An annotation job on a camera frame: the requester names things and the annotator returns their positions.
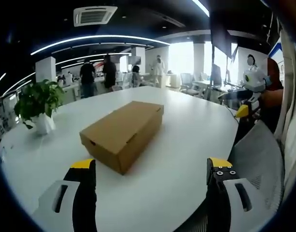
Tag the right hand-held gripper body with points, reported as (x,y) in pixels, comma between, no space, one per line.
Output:
(253,81)

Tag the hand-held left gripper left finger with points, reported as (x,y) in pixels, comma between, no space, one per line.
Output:
(73,193)

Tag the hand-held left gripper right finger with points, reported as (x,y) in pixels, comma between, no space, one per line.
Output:
(225,193)

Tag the brown cardboard shoe box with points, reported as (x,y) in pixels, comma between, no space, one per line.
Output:
(123,135)

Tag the white curtain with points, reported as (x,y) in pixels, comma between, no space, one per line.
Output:
(289,91)

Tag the computer monitor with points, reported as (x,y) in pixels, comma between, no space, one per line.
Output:
(216,75)

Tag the grey mesh office chair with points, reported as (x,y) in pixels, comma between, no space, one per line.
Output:
(261,169)

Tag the black photo softbox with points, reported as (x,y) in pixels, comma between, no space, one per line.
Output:
(221,31)

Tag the white office chair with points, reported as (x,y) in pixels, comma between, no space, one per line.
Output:
(186,83)

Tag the white plant pot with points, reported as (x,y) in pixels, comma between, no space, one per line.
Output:
(44,124)

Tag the green potted plant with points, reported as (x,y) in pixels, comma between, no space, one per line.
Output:
(39,101)

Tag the ceiling air conditioner vent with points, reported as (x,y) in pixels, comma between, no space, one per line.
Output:
(94,15)

